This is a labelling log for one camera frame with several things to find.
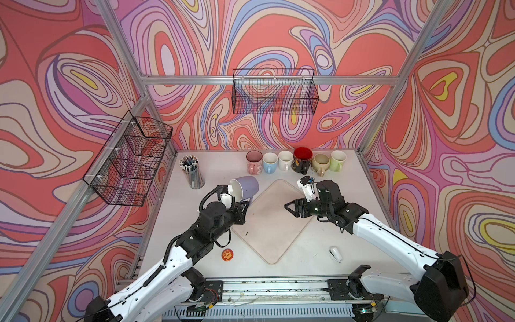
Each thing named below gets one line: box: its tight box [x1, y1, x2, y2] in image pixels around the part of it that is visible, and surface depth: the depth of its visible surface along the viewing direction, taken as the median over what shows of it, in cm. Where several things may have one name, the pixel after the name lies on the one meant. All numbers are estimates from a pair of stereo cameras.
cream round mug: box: [311, 153, 331, 178], surface depth 107 cm
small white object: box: [328, 246, 344, 264], surface depth 82 cm
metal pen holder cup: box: [179, 154, 206, 190], surface depth 95 cm
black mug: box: [291, 146, 314, 176], surface depth 107 cm
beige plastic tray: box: [231, 179, 315, 265], surface depth 90 cm
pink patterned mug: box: [245, 149, 263, 176], surface depth 104 cm
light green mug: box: [329, 149, 347, 173], surface depth 107 cm
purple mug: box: [229, 175, 260, 202], surface depth 76 cm
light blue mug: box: [262, 152, 279, 174], surface depth 106 cm
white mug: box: [278, 150, 294, 172], surface depth 107 cm
